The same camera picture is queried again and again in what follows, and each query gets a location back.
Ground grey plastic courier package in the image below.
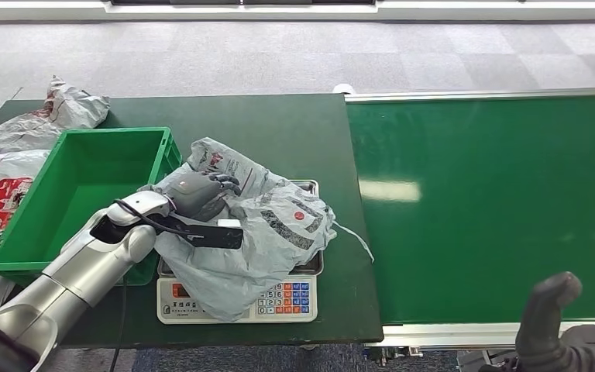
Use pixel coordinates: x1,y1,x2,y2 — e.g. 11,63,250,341
150,136,376,324

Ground white bag with red print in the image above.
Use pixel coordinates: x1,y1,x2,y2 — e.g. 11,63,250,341
0,149,53,262

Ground white electronic weighing scale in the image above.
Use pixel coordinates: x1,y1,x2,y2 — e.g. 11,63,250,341
156,178,325,326

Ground black hanging cable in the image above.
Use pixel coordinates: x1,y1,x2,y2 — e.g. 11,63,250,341
108,274,129,372

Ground green plastic crate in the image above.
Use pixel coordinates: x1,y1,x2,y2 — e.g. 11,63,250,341
0,126,183,288

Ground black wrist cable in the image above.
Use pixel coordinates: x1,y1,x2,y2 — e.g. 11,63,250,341
113,198,207,242

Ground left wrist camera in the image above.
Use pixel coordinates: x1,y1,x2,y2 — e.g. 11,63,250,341
146,212,245,251

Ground white window sill ledge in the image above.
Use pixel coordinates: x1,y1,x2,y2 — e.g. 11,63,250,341
0,0,595,23

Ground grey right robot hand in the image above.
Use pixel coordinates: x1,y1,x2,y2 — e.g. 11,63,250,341
514,271,595,372

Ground crumpled white courier bag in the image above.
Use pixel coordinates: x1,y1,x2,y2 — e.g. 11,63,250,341
0,75,112,156

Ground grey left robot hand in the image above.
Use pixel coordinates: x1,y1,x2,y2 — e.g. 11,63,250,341
160,171,242,223

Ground green conveyor belt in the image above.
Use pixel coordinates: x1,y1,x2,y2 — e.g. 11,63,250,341
344,86,595,368

